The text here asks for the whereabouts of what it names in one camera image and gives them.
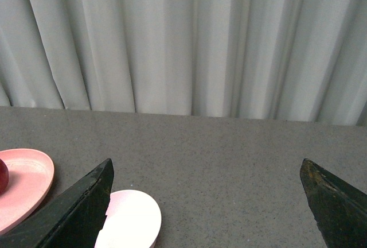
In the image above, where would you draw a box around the light pink bowl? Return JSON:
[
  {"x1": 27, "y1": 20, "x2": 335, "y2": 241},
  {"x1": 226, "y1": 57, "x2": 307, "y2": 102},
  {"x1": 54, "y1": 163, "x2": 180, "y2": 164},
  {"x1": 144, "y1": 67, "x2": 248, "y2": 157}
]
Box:
[{"x1": 95, "y1": 189, "x2": 162, "y2": 247}]

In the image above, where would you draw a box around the pink plate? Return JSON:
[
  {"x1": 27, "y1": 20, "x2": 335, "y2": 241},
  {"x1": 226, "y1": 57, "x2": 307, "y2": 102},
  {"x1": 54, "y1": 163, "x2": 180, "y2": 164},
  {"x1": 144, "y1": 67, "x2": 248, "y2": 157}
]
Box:
[{"x1": 1, "y1": 148, "x2": 54, "y2": 235}]

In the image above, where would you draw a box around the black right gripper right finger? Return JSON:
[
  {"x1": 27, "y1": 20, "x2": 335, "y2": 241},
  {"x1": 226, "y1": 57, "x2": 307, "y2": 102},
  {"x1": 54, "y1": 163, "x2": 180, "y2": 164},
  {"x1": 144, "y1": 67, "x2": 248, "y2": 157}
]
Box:
[{"x1": 299, "y1": 158, "x2": 366, "y2": 247}]

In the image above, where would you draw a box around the red apple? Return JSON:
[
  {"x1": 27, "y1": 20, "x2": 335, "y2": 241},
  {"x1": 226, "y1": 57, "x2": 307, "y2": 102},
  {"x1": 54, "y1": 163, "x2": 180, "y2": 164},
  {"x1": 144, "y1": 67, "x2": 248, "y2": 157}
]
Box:
[{"x1": 0, "y1": 159, "x2": 9, "y2": 193}]

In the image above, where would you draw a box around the white curtain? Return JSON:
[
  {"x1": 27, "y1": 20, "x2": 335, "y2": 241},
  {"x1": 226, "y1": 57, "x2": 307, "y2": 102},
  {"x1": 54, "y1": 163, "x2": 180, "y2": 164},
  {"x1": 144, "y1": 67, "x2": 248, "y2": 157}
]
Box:
[{"x1": 1, "y1": 0, "x2": 366, "y2": 126}]

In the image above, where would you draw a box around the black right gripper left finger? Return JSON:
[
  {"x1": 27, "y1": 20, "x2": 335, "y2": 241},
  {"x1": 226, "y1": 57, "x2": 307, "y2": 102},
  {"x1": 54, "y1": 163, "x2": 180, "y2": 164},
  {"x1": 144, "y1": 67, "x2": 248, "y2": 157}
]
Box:
[{"x1": 1, "y1": 158, "x2": 114, "y2": 247}]

